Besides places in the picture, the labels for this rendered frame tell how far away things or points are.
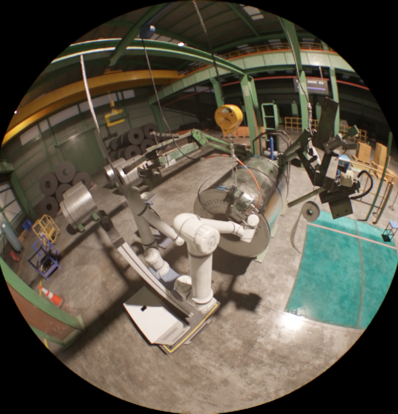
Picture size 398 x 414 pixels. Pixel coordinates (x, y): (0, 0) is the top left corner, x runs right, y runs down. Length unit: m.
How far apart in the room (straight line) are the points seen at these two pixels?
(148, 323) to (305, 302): 2.04
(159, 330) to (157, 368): 1.08
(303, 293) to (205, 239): 2.09
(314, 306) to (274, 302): 0.64
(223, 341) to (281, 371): 0.93
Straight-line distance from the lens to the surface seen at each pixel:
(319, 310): 2.50
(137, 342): 2.57
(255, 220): 1.07
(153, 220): 1.18
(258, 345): 2.18
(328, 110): 1.06
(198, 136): 2.08
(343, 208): 1.22
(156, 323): 1.50
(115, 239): 0.74
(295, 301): 2.38
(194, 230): 0.59
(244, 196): 1.34
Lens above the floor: 2.16
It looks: 34 degrees down
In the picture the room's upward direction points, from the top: 15 degrees counter-clockwise
